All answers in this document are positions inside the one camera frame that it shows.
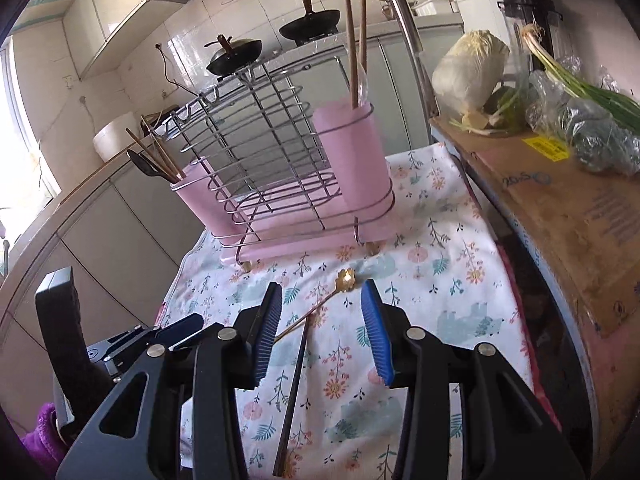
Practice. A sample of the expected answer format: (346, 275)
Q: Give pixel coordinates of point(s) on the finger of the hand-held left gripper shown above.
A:
(182, 327)

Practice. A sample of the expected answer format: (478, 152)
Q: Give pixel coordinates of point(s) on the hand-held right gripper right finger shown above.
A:
(377, 335)

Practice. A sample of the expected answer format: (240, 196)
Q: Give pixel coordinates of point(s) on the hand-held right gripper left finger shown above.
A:
(267, 335)

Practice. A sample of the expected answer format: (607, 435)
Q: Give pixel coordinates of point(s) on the dark brown chopstick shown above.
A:
(292, 395)

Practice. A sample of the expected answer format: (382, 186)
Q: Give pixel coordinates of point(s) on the gold flower spoon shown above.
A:
(345, 277)

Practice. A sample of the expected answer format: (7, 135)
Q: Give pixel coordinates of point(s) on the pink plastic cup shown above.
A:
(350, 160)
(210, 205)

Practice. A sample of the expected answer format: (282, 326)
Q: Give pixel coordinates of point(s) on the black spoon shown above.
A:
(142, 160)

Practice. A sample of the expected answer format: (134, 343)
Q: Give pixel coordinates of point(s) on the clear plastic spoon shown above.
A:
(365, 92)

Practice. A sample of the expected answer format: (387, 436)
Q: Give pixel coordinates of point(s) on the brown wooden chopstick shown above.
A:
(350, 45)
(362, 45)

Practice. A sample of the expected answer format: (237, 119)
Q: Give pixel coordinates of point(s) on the person's left forearm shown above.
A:
(42, 435)

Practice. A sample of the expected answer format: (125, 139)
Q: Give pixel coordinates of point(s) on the pink drip tray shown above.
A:
(280, 249)

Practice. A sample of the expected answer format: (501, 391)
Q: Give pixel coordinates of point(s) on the floral table cloth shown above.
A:
(450, 280)

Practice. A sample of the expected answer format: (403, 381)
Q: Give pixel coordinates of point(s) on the white rice cooker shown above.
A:
(125, 137)

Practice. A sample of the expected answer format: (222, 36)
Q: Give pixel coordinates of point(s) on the window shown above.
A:
(25, 135)

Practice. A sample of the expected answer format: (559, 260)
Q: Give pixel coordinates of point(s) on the cardboard box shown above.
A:
(575, 210)

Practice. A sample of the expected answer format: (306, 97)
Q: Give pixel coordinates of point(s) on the black wok with lid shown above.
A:
(235, 57)

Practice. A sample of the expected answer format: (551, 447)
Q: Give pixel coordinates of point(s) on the napa cabbage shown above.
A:
(470, 70)

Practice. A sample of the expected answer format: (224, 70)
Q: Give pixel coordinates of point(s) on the plastic bag of greens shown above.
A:
(595, 135)

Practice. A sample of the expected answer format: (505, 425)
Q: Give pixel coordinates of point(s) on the green onions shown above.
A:
(585, 85)

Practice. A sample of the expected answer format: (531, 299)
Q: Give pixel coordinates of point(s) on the upper wall cabinet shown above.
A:
(107, 25)

